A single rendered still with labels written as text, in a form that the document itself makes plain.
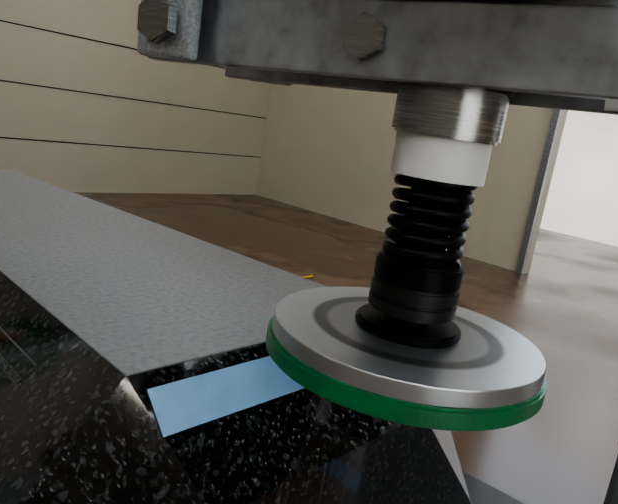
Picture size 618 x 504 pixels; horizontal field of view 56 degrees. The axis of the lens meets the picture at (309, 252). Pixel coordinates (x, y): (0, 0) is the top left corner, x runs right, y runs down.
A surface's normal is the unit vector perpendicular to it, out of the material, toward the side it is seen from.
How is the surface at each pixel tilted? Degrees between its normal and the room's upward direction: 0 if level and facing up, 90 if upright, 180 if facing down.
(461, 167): 90
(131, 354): 0
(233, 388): 46
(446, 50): 90
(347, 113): 90
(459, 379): 0
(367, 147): 90
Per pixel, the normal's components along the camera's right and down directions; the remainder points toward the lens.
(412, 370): 0.15, -0.97
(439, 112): -0.35, 0.16
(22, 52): 0.72, 0.26
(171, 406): 0.62, -0.49
